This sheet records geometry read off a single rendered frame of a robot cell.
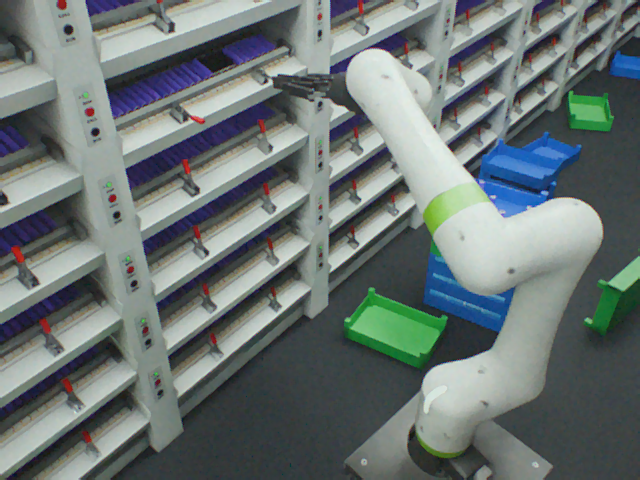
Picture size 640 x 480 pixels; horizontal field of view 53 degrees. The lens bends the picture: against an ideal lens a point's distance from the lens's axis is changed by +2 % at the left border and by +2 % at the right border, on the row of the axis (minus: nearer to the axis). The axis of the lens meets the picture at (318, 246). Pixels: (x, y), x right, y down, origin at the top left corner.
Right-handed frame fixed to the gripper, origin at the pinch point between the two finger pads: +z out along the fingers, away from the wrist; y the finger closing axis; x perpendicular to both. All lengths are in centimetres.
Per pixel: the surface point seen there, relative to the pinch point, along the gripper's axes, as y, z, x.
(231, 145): -8.5, 15.9, -15.8
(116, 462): -65, 26, -90
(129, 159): -42.7, 8.0, -3.6
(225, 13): -10.8, 4.5, 18.5
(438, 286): 49, -10, -90
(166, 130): -32.0, 7.8, -1.1
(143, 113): -34.5, 10.7, 3.3
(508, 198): 70, -25, -62
